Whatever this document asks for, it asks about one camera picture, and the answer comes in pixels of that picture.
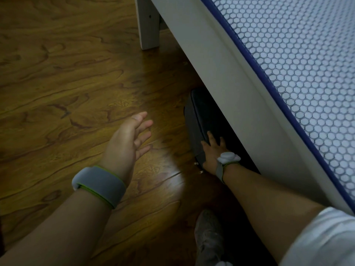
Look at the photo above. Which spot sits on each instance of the grey sneaker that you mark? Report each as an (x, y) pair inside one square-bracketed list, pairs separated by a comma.
[(208, 238)]

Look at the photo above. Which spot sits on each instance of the person's left fingers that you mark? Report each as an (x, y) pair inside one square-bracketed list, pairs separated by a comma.
[(143, 126)]

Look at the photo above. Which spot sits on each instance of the person's right forearm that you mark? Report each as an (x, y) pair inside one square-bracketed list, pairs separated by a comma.
[(266, 207)]

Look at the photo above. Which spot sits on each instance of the grey green-edged wristband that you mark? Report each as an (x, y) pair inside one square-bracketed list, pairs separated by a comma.
[(102, 185)]

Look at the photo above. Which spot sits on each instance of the white bed frame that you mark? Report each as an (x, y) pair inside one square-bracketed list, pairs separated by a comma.
[(210, 58)]

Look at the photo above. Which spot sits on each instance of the person's left forearm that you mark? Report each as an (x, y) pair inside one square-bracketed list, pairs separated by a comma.
[(63, 232)]

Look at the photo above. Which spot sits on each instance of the person's left hand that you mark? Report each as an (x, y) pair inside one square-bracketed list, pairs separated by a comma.
[(122, 146)]

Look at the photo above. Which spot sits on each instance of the white grey wrist tracker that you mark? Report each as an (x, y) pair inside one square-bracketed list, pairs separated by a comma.
[(226, 160)]

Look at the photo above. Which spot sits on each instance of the white shirt sleeve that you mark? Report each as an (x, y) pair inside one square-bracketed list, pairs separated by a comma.
[(324, 241)]

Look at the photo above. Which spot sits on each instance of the person's right hand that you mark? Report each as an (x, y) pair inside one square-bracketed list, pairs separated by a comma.
[(215, 155)]

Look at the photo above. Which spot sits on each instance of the person's right fingers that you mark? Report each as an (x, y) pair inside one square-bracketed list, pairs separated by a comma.
[(215, 139)]

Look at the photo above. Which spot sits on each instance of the honeycomb-patterned blue-edged mattress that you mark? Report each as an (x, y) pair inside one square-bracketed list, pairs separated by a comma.
[(299, 58)]

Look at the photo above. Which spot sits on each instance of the black bag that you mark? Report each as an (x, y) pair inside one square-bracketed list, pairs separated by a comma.
[(199, 121)]

